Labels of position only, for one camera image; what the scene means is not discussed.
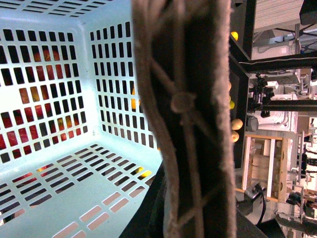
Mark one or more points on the light blue plastic basket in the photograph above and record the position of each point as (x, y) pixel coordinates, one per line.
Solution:
(77, 156)

